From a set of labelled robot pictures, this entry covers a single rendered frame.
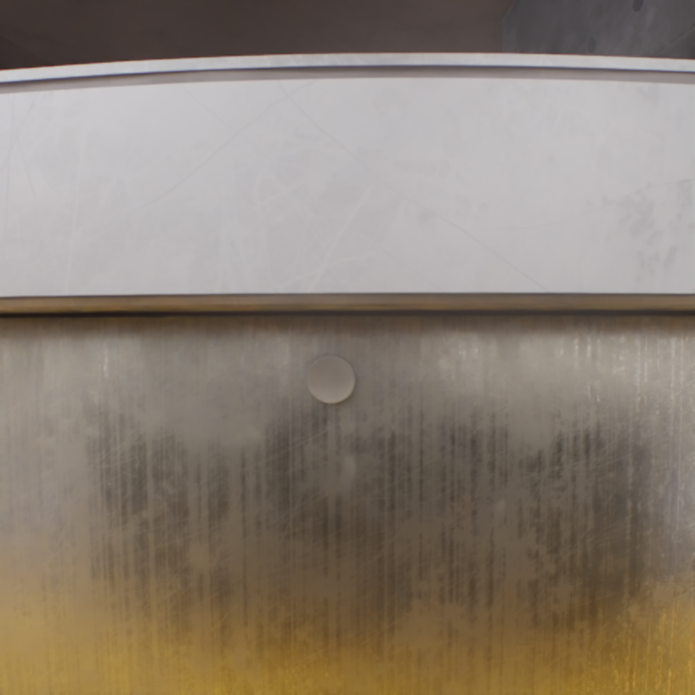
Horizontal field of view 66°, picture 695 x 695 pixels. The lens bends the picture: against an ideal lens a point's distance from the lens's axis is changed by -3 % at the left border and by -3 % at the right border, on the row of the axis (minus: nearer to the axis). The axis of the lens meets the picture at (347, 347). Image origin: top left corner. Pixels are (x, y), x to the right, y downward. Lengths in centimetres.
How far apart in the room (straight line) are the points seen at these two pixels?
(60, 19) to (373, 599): 124
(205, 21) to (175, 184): 109
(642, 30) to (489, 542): 49
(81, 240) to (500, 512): 16
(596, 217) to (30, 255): 17
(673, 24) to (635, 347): 39
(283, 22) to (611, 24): 75
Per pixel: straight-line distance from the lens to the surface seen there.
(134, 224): 18
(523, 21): 84
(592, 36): 67
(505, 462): 20
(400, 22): 125
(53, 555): 23
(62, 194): 19
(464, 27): 128
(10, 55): 106
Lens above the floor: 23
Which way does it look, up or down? 1 degrees down
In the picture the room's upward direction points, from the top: straight up
